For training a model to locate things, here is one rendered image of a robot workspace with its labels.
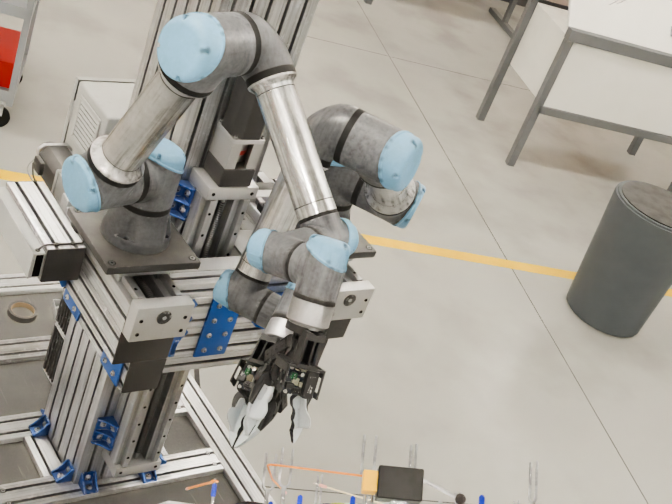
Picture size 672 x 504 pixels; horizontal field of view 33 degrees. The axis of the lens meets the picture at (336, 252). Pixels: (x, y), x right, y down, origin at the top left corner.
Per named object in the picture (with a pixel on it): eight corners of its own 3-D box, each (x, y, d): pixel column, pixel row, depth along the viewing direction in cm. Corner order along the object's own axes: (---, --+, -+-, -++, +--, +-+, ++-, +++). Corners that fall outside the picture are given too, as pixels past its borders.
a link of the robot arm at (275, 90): (250, 24, 217) (331, 264, 215) (208, 26, 209) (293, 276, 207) (290, -1, 209) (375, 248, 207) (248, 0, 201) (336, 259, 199)
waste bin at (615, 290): (542, 300, 531) (601, 190, 501) (581, 274, 568) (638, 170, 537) (625, 355, 514) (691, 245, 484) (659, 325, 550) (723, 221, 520)
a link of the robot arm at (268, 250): (283, 259, 208) (328, 276, 201) (240, 272, 199) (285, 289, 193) (286, 219, 205) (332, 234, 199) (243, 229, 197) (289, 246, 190)
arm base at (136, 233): (89, 215, 244) (99, 177, 239) (151, 213, 253) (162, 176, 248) (116, 256, 235) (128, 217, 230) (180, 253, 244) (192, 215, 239)
